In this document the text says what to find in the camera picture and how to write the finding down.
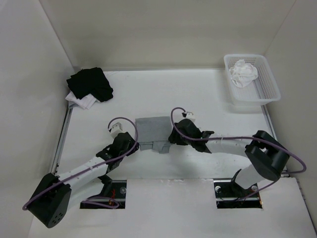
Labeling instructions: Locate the grey tank top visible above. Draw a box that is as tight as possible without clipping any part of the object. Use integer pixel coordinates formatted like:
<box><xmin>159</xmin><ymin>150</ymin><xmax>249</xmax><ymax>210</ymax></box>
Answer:
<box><xmin>136</xmin><ymin>117</ymin><xmax>172</xmax><ymax>154</ymax></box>

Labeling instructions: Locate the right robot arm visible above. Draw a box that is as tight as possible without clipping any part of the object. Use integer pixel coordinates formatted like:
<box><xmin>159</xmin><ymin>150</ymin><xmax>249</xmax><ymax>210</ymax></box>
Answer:
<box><xmin>168</xmin><ymin>119</ymin><xmax>289</xmax><ymax>196</ymax></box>

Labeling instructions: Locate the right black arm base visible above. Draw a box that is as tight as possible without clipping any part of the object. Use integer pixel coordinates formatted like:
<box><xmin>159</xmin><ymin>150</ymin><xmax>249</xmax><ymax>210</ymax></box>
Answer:
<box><xmin>213</xmin><ymin>169</ymin><xmax>263</xmax><ymax>209</ymax></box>

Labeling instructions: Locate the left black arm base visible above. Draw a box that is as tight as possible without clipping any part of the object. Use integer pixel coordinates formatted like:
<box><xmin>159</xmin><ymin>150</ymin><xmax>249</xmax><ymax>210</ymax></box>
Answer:
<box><xmin>80</xmin><ymin>175</ymin><xmax>127</xmax><ymax>210</ymax></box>

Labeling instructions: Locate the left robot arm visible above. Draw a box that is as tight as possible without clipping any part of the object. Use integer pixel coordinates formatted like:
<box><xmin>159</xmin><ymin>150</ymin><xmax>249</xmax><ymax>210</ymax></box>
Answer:
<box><xmin>22</xmin><ymin>132</ymin><xmax>139</xmax><ymax>228</ymax></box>

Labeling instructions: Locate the folded white tank top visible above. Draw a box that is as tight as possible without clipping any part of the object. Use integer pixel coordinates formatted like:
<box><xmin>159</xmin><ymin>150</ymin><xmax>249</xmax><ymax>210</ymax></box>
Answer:
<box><xmin>65</xmin><ymin>91</ymin><xmax>99</xmax><ymax>110</ymax></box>

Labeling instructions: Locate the folded black tank top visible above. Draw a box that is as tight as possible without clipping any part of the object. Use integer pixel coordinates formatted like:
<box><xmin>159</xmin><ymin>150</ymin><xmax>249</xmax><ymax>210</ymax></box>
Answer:
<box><xmin>66</xmin><ymin>67</ymin><xmax>113</xmax><ymax>102</ymax></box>

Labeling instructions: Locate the crumpled white tank top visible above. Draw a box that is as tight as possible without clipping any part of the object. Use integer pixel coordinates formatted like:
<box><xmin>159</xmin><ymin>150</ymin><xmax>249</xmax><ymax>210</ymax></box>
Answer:
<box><xmin>229</xmin><ymin>59</ymin><xmax>258</xmax><ymax>88</ymax></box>

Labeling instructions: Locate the white plastic basket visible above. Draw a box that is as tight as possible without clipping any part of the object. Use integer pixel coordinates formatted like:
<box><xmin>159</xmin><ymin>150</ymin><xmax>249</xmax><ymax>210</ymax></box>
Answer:
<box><xmin>223</xmin><ymin>54</ymin><xmax>281</xmax><ymax>107</ymax></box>

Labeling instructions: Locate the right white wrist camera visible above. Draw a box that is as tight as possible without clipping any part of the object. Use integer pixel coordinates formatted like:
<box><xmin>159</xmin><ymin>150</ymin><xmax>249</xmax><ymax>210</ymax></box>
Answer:
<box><xmin>182</xmin><ymin>112</ymin><xmax>196</xmax><ymax>122</ymax></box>

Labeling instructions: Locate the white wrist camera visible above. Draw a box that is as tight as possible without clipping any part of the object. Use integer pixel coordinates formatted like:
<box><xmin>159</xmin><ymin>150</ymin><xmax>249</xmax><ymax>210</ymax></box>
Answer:
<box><xmin>182</xmin><ymin>112</ymin><xmax>196</xmax><ymax>122</ymax></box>
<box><xmin>108</xmin><ymin>122</ymin><xmax>123</xmax><ymax>139</ymax></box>

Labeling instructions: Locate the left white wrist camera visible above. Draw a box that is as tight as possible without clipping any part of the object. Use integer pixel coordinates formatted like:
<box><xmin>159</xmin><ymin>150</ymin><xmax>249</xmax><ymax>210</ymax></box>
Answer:
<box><xmin>108</xmin><ymin>122</ymin><xmax>123</xmax><ymax>139</ymax></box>

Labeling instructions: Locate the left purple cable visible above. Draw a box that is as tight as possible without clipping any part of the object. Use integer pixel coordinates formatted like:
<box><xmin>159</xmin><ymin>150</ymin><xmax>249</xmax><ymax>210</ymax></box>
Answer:
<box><xmin>22</xmin><ymin>117</ymin><xmax>139</xmax><ymax>211</ymax></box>

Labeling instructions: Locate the purple cable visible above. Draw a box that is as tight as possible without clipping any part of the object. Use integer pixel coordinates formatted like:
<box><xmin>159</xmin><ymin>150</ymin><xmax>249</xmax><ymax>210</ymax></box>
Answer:
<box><xmin>22</xmin><ymin>117</ymin><xmax>139</xmax><ymax>211</ymax></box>
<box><xmin>170</xmin><ymin>107</ymin><xmax>308</xmax><ymax>201</ymax></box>

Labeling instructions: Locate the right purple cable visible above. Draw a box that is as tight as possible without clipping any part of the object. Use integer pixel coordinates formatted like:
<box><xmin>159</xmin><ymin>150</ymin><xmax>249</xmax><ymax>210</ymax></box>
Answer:
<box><xmin>170</xmin><ymin>107</ymin><xmax>308</xmax><ymax>201</ymax></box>

